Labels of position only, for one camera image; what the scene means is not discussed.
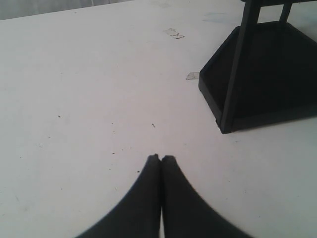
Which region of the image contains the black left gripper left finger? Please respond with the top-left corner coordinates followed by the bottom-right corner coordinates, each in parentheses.
top-left (79, 154), bottom-right (161, 238)

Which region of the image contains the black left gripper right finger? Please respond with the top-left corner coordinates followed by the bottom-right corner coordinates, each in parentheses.
top-left (161, 155), bottom-right (248, 238)

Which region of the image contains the black two-tier metal rack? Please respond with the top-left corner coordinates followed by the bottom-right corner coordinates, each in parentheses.
top-left (198, 0), bottom-right (317, 134)

